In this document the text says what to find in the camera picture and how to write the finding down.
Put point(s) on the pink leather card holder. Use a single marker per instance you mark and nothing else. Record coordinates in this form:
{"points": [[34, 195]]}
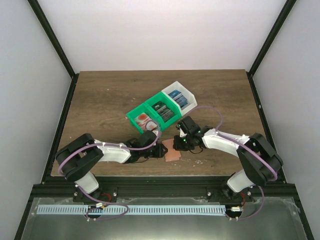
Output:
{"points": [[172, 154]]}

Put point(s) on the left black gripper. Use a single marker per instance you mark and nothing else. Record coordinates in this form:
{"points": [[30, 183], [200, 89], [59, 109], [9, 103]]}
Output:
{"points": [[159, 153]]}

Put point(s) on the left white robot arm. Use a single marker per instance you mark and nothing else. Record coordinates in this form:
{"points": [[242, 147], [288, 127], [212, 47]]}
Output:
{"points": [[76, 160]]}

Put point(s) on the green bin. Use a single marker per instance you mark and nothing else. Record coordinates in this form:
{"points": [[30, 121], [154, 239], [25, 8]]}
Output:
{"points": [[160, 96], [145, 107]]}

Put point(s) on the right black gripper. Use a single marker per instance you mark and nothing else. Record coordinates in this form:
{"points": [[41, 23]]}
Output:
{"points": [[177, 146]]}

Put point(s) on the right black frame post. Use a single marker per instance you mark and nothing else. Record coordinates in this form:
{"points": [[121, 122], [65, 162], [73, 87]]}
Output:
{"points": [[276, 27]]}

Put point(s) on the light blue cable duct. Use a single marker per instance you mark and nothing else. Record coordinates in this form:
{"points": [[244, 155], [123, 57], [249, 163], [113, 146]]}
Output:
{"points": [[143, 210]]}

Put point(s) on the red white card stack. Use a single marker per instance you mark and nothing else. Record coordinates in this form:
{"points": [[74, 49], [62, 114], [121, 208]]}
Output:
{"points": [[145, 122]]}

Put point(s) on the white bin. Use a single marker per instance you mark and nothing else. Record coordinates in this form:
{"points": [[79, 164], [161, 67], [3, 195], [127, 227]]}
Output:
{"points": [[192, 103]]}

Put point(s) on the black frame post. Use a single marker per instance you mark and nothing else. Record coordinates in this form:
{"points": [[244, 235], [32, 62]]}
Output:
{"points": [[44, 22], [276, 27]]}

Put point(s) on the left black frame post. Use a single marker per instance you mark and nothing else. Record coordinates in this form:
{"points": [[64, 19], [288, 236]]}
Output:
{"points": [[44, 22]]}

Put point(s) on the blue card stack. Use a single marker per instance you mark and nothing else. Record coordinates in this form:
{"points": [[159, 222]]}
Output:
{"points": [[179, 98]]}

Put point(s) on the left green bin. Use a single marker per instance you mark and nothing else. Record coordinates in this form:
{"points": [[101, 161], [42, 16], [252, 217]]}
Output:
{"points": [[145, 107]]}

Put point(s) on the middle green bin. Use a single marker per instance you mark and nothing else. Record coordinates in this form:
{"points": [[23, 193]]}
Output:
{"points": [[160, 96]]}

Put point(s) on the black card stack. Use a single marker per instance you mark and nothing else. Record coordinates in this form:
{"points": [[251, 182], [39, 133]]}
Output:
{"points": [[163, 111]]}

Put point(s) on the black aluminium front rail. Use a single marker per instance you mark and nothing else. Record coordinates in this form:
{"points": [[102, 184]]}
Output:
{"points": [[137, 186]]}

